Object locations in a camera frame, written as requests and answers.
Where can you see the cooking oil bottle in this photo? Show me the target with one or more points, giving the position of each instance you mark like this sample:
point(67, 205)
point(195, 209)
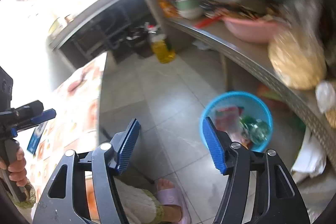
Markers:
point(162, 50)

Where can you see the concrete kitchen counter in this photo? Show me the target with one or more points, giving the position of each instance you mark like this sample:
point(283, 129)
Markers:
point(105, 11)

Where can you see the lilac slipper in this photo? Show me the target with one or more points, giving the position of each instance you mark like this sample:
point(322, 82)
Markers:
point(173, 200)

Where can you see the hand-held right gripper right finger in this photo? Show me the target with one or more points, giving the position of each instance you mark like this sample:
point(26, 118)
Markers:
point(214, 145)

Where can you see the black clay stove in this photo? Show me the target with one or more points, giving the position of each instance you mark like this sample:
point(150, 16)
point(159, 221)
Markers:
point(139, 43)

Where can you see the white fleece garment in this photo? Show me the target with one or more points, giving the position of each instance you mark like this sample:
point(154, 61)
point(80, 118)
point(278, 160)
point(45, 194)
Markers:
point(136, 203)

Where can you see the green label plastic bottle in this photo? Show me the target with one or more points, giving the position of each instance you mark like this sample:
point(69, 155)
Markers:
point(256, 129)

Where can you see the orange snack packet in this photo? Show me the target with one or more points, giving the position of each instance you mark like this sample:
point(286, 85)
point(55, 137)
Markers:
point(168, 7)

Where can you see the blue plastic basket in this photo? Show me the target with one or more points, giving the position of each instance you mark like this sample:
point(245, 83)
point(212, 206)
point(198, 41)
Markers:
point(252, 104)

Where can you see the small knotted white bag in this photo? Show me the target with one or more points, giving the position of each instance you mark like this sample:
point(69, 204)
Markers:
point(325, 96)

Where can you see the pink plastic basin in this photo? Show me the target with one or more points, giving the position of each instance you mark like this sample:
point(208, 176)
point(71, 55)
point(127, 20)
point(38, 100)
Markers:
point(249, 29)

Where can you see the perforated metal shelf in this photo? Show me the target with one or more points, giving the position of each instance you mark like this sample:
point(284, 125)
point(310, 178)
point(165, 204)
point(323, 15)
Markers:
point(244, 52)

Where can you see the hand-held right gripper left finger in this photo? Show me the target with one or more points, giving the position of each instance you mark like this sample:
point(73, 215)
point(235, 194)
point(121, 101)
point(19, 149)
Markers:
point(128, 145)

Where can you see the white rag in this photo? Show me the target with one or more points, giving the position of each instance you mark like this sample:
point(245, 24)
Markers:
point(203, 45)

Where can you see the red spatula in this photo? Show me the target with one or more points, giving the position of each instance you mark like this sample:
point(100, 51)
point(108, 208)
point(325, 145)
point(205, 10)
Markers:
point(208, 22)

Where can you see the white plastic bag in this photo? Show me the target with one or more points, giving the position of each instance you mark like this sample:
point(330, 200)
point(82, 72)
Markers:
point(309, 158)

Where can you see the bag of yellow grains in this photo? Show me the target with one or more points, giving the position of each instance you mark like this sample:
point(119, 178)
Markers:
point(296, 64)

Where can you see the bag of beans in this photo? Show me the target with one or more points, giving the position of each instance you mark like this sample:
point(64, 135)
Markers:
point(332, 117)

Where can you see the green red packet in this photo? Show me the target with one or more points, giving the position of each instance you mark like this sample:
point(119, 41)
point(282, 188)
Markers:
point(270, 95)

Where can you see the wooden stool leg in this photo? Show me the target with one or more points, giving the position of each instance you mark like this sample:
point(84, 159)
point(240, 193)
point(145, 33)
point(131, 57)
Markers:
point(224, 71)

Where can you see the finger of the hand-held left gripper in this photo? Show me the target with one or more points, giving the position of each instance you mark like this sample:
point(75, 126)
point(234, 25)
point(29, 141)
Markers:
point(44, 116)
point(31, 108)

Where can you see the person's left hand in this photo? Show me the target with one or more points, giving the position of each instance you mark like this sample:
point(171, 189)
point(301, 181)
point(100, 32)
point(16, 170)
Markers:
point(18, 174)

